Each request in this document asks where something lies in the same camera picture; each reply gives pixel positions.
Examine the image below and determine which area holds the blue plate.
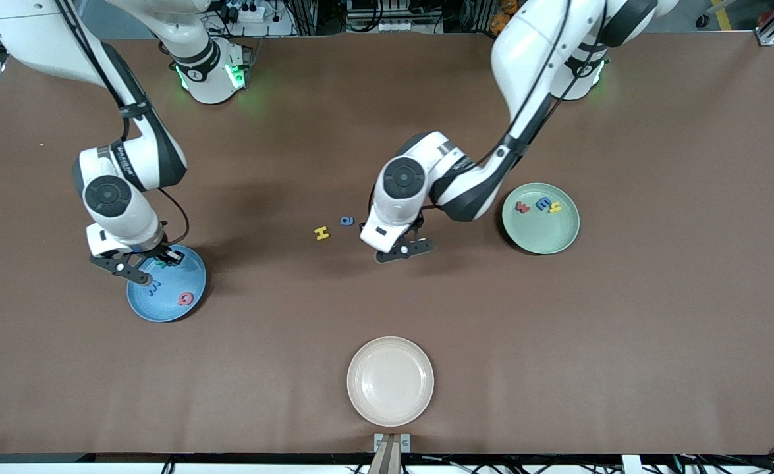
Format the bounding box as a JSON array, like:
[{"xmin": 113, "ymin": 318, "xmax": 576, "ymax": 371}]
[{"xmin": 126, "ymin": 245, "xmax": 208, "ymax": 323}]

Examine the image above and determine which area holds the green plate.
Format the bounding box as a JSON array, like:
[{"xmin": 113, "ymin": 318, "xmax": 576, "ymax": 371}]
[{"xmin": 501, "ymin": 182, "xmax": 581, "ymax": 255}]

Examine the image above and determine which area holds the beige plate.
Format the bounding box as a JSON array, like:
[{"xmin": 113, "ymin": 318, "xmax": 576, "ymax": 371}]
[{"xmin": 346, "ymin": 336, "xmax": 435, "ymax": 427}]

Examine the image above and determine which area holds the brown table cover sheet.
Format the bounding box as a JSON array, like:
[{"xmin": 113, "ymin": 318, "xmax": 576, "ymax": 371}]
[{"xmin": 0, "ymin": 30, "xmax": 774, "ymax": 456}]

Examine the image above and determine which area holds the black electronics rack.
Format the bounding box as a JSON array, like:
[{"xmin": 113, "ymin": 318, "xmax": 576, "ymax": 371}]
[{"xmin": 344, "ymin": 0, "xmax": 447, "ymax": 35}]

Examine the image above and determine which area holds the bag of orange items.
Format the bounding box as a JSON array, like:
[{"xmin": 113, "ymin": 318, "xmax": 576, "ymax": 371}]
[{"xmin": 490, "ymin": 0, "xmax": 516, "ymax": 32}]

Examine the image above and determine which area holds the white power strip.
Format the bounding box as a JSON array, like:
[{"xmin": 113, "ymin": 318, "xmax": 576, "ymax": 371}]
[{"xmin": 225, "ymin": 0, "xmax": 275, "ymax": 24}]

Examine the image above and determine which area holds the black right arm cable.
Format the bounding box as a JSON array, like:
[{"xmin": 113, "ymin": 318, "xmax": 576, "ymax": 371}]
[{"xmin": 57, "ymin": 0, "xmax": 191, "ymax": 246}]

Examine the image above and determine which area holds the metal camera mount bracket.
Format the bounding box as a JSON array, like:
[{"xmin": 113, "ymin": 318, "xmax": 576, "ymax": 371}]
[{"xmin": 368, "ymin": 432, "xmax": 412, "ymax": 474}]

